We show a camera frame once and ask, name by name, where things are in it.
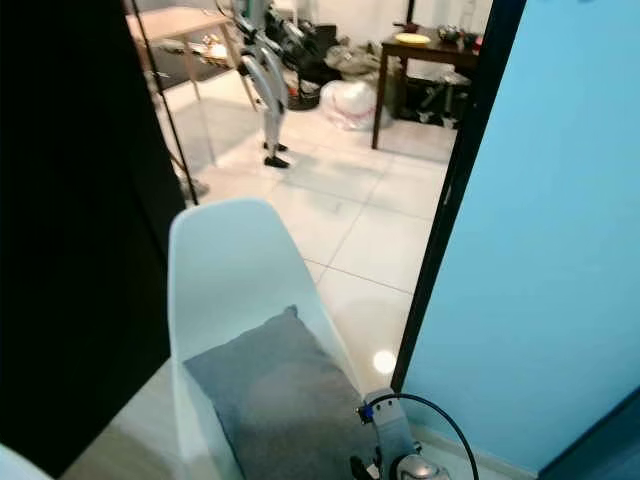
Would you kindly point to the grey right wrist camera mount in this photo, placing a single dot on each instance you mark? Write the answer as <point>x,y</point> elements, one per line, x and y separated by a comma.
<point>388,425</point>

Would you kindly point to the yellow plate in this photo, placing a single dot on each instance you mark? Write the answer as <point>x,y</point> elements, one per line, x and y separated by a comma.
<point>412,38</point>

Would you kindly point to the dark brown wooden table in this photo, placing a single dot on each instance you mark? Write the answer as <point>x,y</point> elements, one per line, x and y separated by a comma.
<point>430,49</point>

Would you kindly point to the black waste bin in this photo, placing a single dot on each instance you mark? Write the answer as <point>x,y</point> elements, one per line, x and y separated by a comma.
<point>302,96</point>

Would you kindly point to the grey crumpled plastic bag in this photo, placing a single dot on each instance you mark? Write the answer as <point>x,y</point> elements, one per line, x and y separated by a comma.
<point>352,62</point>

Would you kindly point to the thin black pole stand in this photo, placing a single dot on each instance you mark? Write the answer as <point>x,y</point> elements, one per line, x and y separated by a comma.
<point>160,100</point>

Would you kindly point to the black door panel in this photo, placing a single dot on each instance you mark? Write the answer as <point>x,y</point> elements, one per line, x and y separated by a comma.
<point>80,200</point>

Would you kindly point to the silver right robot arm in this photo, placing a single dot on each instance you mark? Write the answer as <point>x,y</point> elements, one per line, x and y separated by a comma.
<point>420,468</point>

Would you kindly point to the light wooden table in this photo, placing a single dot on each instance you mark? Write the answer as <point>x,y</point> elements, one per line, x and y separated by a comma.
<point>170,20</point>

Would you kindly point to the white standing humanoid robot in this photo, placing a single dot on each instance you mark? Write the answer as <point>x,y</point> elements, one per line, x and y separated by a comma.
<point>266,80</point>

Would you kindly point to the white plastic bag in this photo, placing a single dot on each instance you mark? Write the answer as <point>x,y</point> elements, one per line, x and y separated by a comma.
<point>348,105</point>

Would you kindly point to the white plastic shell chair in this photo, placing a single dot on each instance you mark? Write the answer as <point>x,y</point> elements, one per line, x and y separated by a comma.
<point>228,270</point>

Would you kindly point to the black door frame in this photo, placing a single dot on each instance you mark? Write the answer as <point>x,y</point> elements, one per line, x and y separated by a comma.
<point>470,150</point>

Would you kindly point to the dark metal bowl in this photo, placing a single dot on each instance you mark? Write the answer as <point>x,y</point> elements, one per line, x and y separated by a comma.
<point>449,34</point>

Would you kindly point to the grey fabric pillow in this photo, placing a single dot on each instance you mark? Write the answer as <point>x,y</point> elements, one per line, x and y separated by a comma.
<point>280,400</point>

